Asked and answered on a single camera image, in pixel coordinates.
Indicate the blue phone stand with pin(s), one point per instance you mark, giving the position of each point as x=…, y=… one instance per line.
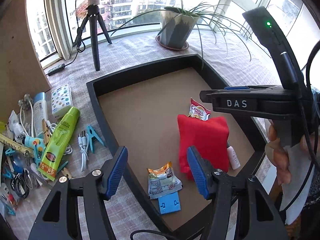
x=170, y=205

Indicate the orange silver sachet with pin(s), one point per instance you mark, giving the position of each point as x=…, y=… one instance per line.
x=162, y=182

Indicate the chopsticks in paper wrapper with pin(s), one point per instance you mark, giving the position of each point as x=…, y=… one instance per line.
x=15, y=142

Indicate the wooden board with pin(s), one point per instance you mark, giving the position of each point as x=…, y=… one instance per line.
x=20, y=55

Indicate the pink paper tag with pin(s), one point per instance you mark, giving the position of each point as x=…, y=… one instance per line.
x=81, y=11

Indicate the white paper packet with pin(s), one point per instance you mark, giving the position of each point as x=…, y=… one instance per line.
x=13, y=125

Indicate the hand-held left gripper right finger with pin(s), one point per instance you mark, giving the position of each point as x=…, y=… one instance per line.
x=197, y=172

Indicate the metal spring clip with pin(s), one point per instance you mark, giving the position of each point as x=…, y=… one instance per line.
x=30, y=177

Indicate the white massager with grey balls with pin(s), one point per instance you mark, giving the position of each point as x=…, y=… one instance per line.
x=25, y=100

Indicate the plaid cloth covered desktop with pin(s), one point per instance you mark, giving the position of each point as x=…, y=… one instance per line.
x=140, y=47

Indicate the red fabric pouch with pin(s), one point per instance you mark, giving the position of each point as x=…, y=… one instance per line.
x=205, y=140

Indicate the person's right hand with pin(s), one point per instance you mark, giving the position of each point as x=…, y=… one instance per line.
x=281, y=165

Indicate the wooden clothespin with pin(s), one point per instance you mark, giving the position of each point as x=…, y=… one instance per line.
x=46, y=132
x=67, y=173

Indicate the potted grass plant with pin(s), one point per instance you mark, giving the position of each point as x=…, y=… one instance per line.
x=177, y=30

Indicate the black tripod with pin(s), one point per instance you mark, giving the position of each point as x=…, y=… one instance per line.
x=96, y=42

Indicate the teal orange-print cream tube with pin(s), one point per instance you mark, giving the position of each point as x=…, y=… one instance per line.
x=33, y=142

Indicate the small white tube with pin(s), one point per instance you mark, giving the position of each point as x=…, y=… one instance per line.
x=233, y=157

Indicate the white sticker-print tissue pack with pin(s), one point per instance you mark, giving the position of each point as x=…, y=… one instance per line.
x=61, y=100

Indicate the window frame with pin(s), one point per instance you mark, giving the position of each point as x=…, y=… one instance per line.
x=58, y=30

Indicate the black tray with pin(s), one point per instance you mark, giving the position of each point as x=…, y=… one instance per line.
x=112, y=86

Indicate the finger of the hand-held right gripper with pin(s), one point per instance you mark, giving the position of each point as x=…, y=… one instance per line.
x=237, y=103
x=235, y=88

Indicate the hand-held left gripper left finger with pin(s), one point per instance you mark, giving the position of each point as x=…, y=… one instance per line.
x=117, y=172

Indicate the pink plant saucer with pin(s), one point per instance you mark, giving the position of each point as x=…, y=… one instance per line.
x=172, y=48

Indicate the white bottle with blue cap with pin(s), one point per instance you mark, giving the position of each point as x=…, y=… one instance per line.
x=40, y=115

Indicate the red white creamer sachet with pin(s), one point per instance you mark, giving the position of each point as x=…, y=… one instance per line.
x=198, y=110

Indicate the blue clothespin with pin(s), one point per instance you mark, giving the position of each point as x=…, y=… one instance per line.
x=37, y=155
x=61, y=166
x=92, y=137

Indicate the green tube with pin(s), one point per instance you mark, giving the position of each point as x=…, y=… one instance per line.
x=61, y=140

